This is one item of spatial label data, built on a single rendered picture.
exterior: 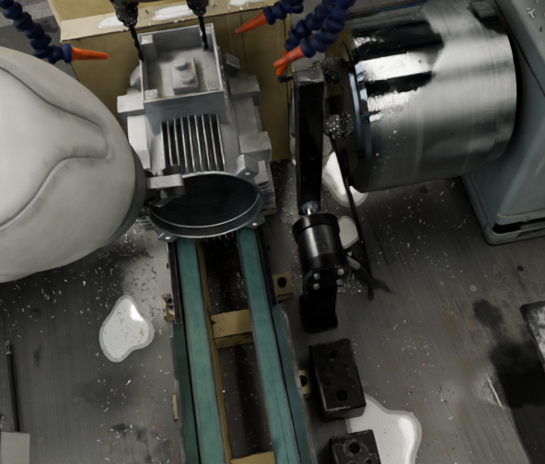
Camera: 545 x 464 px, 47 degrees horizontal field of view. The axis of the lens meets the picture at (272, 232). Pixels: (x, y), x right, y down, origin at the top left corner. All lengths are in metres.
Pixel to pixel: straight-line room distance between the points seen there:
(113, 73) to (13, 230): 0.69
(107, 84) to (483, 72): 0.51
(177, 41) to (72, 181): 0.62
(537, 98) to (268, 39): 0.36
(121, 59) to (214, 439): 0.52
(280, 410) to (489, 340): 0.36
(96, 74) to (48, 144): 0.68
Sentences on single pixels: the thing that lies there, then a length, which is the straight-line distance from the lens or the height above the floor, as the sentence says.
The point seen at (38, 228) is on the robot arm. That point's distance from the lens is 0.26.
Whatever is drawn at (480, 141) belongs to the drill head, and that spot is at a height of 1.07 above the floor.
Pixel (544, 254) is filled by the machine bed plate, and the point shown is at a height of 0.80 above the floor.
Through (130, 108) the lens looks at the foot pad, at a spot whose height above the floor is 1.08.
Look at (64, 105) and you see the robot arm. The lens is 0.27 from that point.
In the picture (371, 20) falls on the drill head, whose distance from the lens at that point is 0.83.
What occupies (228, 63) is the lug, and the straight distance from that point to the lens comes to 0.88.
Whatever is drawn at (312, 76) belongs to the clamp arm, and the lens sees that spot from 0.64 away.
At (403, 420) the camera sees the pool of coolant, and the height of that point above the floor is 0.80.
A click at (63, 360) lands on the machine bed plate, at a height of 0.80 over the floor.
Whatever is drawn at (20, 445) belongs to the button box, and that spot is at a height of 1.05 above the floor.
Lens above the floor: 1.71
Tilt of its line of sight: 60 degrees down
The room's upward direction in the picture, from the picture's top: 6 degrees counter-clockwise
